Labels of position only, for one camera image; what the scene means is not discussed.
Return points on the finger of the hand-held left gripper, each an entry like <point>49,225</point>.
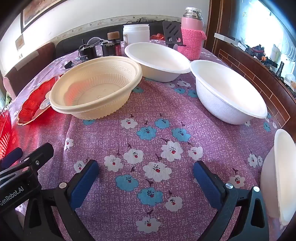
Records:
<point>39,154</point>
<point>11,155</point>

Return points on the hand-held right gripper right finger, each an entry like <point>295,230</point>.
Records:
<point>208,185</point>

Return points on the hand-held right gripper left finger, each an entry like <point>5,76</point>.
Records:
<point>84,184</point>

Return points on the red glass plate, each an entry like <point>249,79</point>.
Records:
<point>4,134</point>
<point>30,104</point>

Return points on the cream plastic bowl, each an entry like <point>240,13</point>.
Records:
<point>92,88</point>
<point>92,115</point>

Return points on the purple floral tablecloth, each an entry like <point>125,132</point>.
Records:
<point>150,129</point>

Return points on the brown chair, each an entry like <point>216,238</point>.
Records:
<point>27,67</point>

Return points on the black cylindrical device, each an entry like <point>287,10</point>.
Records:
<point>87,54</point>

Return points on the black sofa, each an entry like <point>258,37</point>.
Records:
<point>69,45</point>

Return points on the wooden brick-pattern partition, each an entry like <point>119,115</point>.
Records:
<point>254,76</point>

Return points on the dark bottle with wooden cap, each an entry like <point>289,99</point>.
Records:
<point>112,47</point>

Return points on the black flashlight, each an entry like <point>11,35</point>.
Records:
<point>280,68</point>

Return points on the pink knitted flask sleeve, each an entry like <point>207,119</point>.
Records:
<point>192,44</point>

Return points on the framed painting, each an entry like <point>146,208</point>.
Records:
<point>39,11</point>

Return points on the red and black tool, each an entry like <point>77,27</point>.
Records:
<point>257,51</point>

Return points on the white flat box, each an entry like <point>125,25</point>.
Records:
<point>227,39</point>

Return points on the white bottle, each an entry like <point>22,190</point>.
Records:
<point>275,52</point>

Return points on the white plastic jar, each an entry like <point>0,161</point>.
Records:
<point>136,34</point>

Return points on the red plastic bag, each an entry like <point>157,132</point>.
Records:
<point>157,36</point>

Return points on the black phone stand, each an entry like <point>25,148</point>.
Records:
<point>171,30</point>

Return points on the pink vacuum flask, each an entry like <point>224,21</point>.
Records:
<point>192,20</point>

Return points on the wall sticker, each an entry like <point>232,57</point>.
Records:
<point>19,43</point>

